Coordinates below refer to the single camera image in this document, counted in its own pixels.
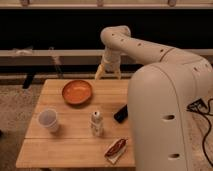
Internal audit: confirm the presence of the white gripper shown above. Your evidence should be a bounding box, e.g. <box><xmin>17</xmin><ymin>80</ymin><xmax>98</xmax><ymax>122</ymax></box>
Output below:
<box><xmin>95</xmin><ymin>48</ymin><xmax>122</xmax><ymax>80</ymax></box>

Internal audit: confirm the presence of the black bottle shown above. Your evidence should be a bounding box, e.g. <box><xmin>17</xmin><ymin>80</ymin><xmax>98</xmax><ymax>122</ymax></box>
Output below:
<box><xmin>114</xmin><ymin>106</ymin><xmax>128</xmax><ymax>123</ymax></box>

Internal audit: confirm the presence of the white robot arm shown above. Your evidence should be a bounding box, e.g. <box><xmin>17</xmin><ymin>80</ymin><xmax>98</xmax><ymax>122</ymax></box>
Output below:
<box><xmin>95</xmin><ymin>26</ymin><xmax>213</xmax><ymax>171</ymax></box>

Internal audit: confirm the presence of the small white bottle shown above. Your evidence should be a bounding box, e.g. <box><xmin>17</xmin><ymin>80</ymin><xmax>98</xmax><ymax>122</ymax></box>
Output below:
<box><xmin>90</xmin><ymin>111</ymin><xmax>104</xmax><ymax>137</ymax></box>

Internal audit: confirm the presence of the orange bowl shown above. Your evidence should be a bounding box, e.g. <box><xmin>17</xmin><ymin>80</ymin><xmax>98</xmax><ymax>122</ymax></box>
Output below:
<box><xmin>62</xmin><ymin>80</ymin><xmax>92</xmax><ymax>105</ymax></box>

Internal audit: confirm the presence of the white plastic cup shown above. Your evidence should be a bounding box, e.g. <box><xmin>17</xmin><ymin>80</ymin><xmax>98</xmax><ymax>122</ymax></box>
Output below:
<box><xmin>37</xmin><ymin>109</ymin><xmax>59</xmax><ymax>133</ymax></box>

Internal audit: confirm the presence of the snack bar in wrapper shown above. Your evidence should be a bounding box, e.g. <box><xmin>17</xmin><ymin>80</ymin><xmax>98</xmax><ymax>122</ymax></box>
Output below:
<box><xmin>104</xmin><ymin>138</ymin><xmax>127</xmax><ymax>164</ymax></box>

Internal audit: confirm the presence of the black cable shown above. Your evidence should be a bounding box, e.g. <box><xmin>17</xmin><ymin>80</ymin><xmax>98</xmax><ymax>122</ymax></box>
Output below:
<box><xmin>186</xmin><ymin>97</ymin><xmax>213</xmax><ymax>168</ymax></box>

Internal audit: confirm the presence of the wooden rail bench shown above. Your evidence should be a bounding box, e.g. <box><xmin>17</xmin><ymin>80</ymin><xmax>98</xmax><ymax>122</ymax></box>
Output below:
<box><xmin>0</xmin><ymin>49</ymin><xmax>213</xmax><ymax>68</ymax></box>

